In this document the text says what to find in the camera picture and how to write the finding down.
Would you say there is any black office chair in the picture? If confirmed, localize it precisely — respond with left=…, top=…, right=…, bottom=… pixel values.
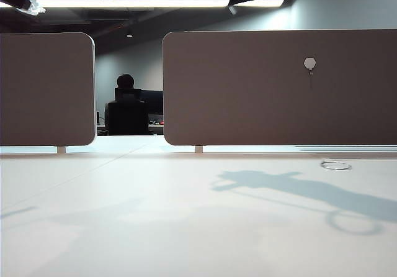
left=104, top=88, right=150, bottom=136

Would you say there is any grey desk divider panel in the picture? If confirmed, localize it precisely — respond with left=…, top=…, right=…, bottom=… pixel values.
left=0, top=32, right=96, bottom=147

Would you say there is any seated person dark hair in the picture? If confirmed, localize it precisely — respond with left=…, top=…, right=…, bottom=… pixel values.
left=116, top=73, right=135, bottom=91

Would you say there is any long ceiling light strip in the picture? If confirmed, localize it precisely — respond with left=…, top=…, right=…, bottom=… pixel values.
left=0, top=0, right=231, bottom=9

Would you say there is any silver hoop earring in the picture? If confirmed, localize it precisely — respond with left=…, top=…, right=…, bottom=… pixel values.
left=320, top=161, right=353, bottom=171

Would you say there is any white hexagonal adhesive hook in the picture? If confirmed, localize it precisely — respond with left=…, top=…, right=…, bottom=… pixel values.
left=303, top=57, right=318, bottom=76

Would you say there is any short ceiling light strip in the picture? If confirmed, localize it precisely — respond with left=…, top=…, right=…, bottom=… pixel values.
left=231, top=0, right=285, bottom=8

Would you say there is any black computer monitor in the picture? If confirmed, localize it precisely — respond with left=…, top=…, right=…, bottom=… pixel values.
left=140, top=89, right=164, bottom=116

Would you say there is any grey divider panel with hook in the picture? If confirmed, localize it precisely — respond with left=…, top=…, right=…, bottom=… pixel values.
left=161, top=29, right=397, bottom=147

